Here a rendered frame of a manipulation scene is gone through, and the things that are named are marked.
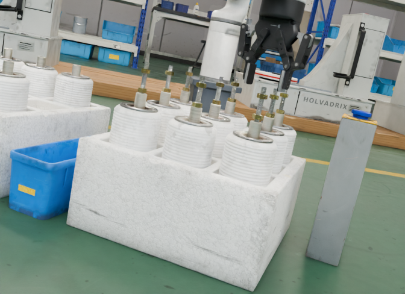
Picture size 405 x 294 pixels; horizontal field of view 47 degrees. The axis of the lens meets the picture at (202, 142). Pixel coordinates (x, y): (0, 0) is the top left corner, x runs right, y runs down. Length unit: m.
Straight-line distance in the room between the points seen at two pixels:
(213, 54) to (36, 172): 0.64
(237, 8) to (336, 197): 0.64
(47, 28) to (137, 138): 2.09
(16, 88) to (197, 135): 0.42
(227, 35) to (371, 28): 2.01
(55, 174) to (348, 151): 0.59
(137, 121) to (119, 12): 8.33
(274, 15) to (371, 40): 2.48
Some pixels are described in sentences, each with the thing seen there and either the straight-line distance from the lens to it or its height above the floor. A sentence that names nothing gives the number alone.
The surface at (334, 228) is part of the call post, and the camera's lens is 1.04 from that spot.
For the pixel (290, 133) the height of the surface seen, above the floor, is 0.25.
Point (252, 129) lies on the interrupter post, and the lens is 0.85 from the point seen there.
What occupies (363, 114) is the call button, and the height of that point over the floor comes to 0.33.
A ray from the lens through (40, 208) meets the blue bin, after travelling 0.98.
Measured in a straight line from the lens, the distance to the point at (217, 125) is 0.96.
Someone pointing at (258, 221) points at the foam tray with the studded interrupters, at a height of 0.13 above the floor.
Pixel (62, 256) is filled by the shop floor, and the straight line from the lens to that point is 0.86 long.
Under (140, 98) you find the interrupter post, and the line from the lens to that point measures 0.92.
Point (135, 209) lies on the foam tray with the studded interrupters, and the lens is 0.88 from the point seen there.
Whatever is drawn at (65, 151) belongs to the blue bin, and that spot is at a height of 0.09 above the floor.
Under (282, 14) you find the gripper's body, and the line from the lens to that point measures 0.81.
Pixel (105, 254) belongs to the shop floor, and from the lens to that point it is 0.88.
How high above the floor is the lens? 0.39
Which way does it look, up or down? 11 degrees down
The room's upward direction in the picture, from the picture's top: 12 degrees clockwise
